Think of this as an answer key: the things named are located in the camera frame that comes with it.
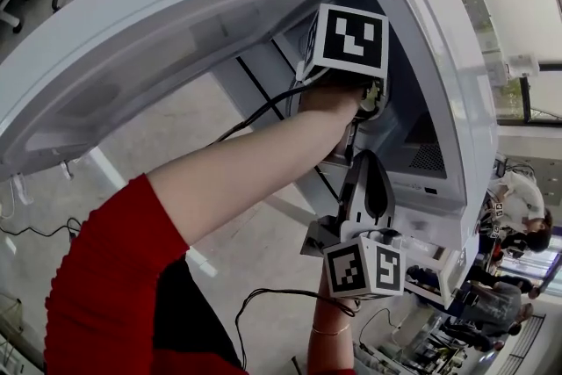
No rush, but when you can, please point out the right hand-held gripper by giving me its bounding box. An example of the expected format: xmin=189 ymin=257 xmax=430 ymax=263
xmin=299 ymin=149 xmax=406 ymax=301

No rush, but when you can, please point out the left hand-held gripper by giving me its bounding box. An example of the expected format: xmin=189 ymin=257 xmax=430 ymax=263
xmin=301 ymin=3 xmax=391 ymax=121

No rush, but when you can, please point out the white microwave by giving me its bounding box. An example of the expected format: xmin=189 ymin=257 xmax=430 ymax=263
xmin=0 ymin=0 xmax=501 ymax=312

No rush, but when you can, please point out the person's left forearm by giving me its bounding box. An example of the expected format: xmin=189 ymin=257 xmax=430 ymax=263
xmin=146 ymin=78 xmax=367 ymax=254

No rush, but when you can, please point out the person's right forearm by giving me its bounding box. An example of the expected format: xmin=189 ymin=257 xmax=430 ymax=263
xmin=306 ymin=297 xmax=357 ymax=375

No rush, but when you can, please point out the person's red top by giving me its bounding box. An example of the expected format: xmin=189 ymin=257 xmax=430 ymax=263
xmin=43 ymin=172 xmax=247 ymax=375

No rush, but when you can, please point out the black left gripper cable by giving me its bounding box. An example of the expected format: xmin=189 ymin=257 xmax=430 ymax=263
xmin=209 ymin=76 xmax=311 ymax=147

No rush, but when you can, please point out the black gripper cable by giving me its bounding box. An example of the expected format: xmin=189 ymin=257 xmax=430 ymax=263
xmin=234 ymin=286 xmax=358 ymax=371
xmin=209 ymin=76 xmax=311 ymax=147

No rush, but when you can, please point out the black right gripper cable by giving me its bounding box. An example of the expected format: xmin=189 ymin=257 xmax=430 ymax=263
xmin=234 ymin=286 xmax=358 ymax=371

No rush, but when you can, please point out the thin gold bracelet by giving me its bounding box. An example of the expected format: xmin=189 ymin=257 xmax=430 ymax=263
xmin=311 ymin=321 xmax=353 ymax=337

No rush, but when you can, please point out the black floor cable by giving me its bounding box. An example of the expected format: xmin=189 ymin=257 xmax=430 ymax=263
xmin=0 ymin=215 xmax=85 ymax=242

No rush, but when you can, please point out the white frame chair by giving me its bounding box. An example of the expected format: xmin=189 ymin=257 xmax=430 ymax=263
xmin=0 ymin=0 xmax=24 ymax=34

